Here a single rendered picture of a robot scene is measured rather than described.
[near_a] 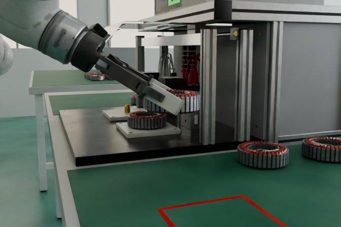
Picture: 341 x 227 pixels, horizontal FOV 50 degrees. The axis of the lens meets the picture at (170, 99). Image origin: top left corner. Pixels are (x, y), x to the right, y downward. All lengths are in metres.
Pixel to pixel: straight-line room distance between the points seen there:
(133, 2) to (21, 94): 2.19
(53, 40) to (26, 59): 5.02
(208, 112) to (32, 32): 0.44
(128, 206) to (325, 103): 0.66
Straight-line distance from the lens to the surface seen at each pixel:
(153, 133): 0.98
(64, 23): 0.70
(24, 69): 5.72
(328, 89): 1.08
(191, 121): 1.05
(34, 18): 0.69
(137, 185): 0.70
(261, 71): 0.96
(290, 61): 0.99
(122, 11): 5.87
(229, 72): 1.10
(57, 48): 0.69
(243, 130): 0.94
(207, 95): 0.88
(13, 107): 5.78
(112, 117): 1.20
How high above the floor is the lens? 1.01
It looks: 8 degrees down
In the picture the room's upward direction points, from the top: straight up
